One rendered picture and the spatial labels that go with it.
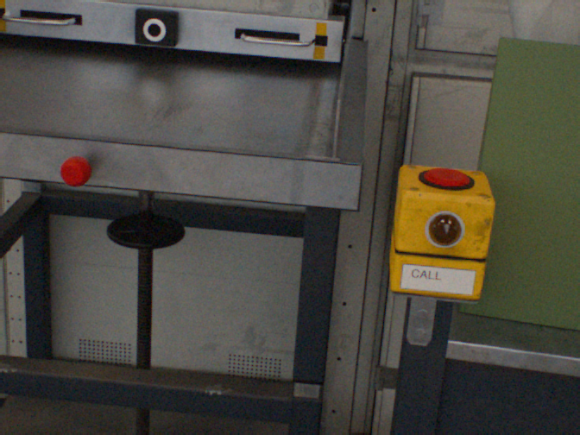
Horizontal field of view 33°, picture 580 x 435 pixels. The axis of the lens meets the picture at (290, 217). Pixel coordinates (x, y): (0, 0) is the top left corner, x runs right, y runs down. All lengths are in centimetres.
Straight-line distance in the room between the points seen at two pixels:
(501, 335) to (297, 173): 29
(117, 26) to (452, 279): 78
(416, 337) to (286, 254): 96
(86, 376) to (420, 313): 51
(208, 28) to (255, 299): 63
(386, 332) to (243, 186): 86
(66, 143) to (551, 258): 53
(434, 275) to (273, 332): 108
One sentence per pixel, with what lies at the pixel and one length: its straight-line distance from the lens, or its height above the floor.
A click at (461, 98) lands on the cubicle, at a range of 175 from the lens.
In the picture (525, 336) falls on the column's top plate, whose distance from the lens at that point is 97.
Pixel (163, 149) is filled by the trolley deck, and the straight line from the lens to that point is 110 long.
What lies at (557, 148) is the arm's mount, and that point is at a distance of 93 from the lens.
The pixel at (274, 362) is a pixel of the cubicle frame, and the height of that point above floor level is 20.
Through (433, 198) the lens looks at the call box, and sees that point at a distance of 85.
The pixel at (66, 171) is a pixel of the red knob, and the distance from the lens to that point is 109.
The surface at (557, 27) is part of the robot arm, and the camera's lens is 118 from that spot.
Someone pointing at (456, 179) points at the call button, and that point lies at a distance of 88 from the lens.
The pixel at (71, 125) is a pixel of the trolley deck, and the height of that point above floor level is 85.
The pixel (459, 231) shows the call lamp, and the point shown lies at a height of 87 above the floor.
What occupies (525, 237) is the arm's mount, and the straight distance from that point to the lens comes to 96.
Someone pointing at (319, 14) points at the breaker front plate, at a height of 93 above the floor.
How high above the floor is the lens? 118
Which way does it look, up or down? 22 degrees down
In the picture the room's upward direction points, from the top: 4 degrees clockwise
